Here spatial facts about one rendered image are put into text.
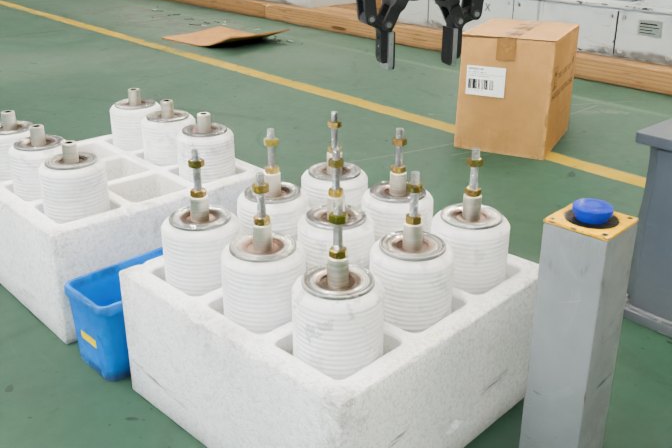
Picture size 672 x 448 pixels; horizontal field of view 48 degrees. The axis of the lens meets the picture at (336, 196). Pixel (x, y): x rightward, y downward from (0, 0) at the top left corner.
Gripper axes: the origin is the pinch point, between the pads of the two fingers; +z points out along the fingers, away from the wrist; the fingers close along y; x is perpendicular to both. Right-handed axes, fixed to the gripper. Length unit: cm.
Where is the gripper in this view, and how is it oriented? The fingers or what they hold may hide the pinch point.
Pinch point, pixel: (418, 53)
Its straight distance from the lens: 79.0
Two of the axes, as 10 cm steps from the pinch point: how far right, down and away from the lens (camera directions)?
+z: 0.0, 9.3, 3.7
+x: 3.2, 3.5, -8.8
